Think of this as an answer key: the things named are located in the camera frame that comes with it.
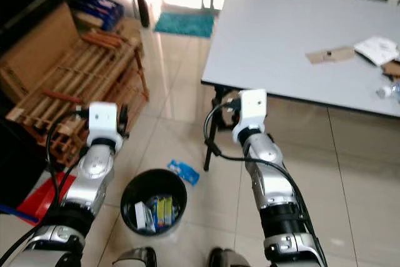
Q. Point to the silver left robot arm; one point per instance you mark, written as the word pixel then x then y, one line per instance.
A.
pixel 97 167

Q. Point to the black round rubbish bin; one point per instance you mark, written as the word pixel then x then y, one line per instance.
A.
pixel 137 182

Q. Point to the wooden slatted rack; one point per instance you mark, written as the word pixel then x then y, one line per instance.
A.
pixel 75 82

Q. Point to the blue plastic wrapper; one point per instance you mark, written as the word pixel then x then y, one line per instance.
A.
pixel 184 172

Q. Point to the yellow snack packet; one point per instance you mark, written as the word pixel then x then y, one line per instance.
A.
pixel 164 209

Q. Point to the white small carton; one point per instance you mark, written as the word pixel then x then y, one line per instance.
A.
pixel 142 217

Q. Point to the grey folding table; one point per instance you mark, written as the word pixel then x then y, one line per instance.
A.
pixel 281 29

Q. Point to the teal door mat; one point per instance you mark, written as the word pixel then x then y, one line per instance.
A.
pixel 184 24

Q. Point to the large brown cardboard sheet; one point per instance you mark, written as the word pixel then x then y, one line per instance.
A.
pixel 34 51

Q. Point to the blue carton box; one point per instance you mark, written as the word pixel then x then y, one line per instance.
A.
pixel 100 9

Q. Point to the flat brown cardboard piece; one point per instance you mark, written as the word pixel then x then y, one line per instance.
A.
pixel 331 54

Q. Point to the red plastic dustpan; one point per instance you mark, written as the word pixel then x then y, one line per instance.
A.
pixel 40 201

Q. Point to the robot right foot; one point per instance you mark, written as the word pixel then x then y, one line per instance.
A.
pixel 230 257

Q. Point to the clear plastic bottle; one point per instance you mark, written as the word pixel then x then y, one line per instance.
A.
pixel 387 90

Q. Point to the white crumpled paper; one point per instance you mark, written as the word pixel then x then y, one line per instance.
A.
pixel 377 49

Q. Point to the small brown cardboard box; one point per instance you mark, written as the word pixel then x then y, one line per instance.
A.
pixel 392 69

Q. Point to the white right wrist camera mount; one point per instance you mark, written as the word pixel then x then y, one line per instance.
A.
pixel 251 107

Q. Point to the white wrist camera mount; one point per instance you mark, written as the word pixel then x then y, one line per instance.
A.
pixel 104 120
pixel 251 107

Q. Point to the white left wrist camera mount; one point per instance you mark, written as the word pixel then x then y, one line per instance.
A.
pixel 104 120

